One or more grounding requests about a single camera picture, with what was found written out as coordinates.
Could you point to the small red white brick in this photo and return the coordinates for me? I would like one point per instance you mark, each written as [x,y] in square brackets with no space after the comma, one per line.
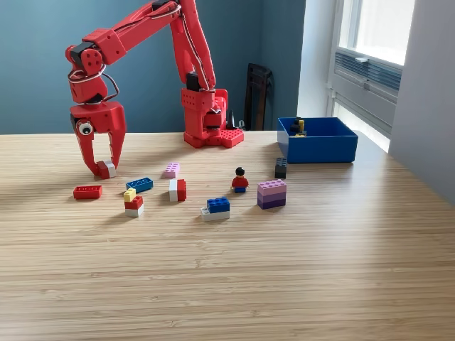
[106,170]

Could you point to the blue plastic bin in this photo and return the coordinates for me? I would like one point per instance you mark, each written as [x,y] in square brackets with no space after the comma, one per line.
[330,147]

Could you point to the flat blue brick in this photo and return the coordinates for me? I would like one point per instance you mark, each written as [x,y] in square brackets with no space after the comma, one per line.
[139,184]

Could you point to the yellow red white brick stack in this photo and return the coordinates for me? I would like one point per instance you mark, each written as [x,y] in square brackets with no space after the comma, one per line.
[134,206]

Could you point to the tall red white brick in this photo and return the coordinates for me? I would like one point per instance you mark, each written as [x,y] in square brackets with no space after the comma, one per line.
[177,190]

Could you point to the black metal clamp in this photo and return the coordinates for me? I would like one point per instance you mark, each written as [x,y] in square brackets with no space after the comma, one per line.
[232,122]

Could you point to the blue white brick stack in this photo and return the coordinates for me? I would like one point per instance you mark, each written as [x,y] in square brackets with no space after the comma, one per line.
[217,209]

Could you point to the toy figure red shirt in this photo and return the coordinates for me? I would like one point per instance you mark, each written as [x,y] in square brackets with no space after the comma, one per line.
[240,183]

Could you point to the dark folded chair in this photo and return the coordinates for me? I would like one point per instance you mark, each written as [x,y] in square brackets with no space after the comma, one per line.
[258,96]

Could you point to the pink purple brick stack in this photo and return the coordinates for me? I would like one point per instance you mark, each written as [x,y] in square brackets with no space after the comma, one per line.
[272,195]

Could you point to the black brick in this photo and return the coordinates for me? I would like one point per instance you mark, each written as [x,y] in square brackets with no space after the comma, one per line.
[281,168]

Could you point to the grey vent grille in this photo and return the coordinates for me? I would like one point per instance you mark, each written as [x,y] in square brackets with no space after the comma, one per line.
[384,75]

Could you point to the white window frame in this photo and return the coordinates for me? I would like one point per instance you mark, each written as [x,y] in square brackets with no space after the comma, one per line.
[380,28]

